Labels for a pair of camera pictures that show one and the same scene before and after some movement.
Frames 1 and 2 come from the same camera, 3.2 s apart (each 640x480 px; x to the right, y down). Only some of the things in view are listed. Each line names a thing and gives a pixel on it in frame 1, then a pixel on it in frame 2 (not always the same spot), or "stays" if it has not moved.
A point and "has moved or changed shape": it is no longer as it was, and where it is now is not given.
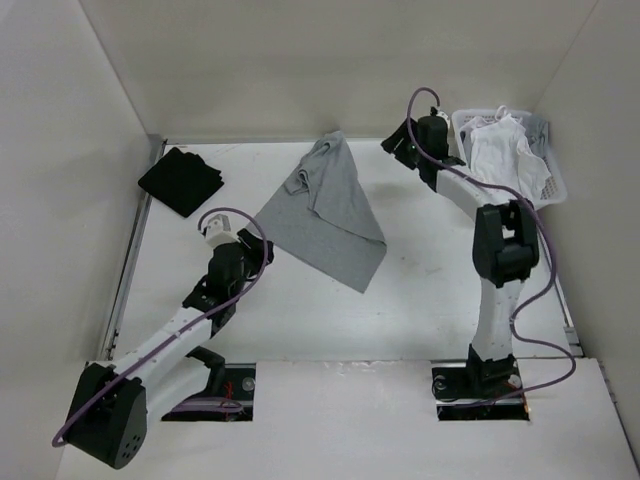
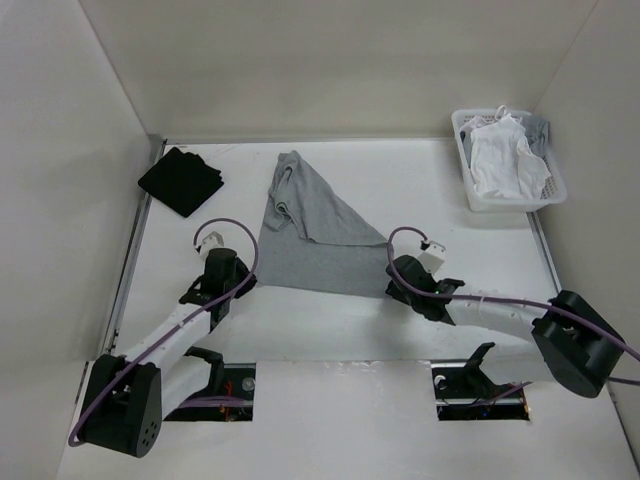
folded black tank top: [182, 181] stays
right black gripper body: [404, 150] to [394, 291]
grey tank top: [325, 221] has moved or changed shape
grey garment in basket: [537, 135] stays
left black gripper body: [238, 285] stays
